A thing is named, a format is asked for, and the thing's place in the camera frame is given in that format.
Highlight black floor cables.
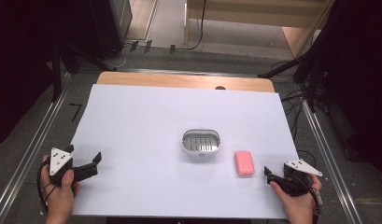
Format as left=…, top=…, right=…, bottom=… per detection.
left=280, top=60, right=318, bottom=169

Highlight black hanging cable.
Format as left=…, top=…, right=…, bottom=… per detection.
left=187, top=0, right=208, bottom=51

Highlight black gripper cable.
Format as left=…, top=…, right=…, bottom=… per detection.
left=36, top=157, right=59, bottom=215
left=290, top=175, right=324, bottom=224

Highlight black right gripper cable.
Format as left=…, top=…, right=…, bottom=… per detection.
left=290, top=175, right=324, bottom=224

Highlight white floor cable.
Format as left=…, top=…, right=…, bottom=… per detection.
left=112, top=42, right=131, bottom=69

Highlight black curtain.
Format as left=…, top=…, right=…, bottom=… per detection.
left=0, top=0, right=98, bottom=148
left=304, top=0, right=382, bottom=176

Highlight light wooden frame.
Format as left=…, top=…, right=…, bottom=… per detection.
left=182, top=0, right=336, bottom=59

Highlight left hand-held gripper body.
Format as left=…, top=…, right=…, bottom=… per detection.
left=48, top=147, right=99, bottom=185

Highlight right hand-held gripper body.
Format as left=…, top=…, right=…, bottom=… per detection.
left=270, top=159, right=324, bottom=198

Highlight black metal stand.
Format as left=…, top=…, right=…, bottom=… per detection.
left=50, top=40, right=118, bottom=103
left=257, top=46, right=332, bottom=114

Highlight wooden table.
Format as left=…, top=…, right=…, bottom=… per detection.
left=95, top=71, right=276, bottom=93

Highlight metal floor rail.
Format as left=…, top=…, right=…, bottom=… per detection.
left=299, top=99, right=364, bottom=224
left=0, top=73, right=71, bottom=224

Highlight person's left hand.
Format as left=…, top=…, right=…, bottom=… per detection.
left=40, top=155, right=81, bottom=219

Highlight white paper sheet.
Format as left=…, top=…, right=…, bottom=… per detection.
left=69, top=83, right=300, bottom=219

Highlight pink soap bar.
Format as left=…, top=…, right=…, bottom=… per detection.
left=233, top=150, right=256, bottom=177

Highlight person's right hand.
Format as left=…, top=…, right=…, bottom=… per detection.
left=269, top=174, right=323, bottom=218

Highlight black cabinet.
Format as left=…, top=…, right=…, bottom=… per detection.
left=88, top=0, right=134, bottom=61

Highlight metal soap dish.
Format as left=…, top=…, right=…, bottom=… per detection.
left=181, top=128, right=221, bottom=156

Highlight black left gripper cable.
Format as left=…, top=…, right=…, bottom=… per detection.
left=36, top=157, right=59, bottom=215

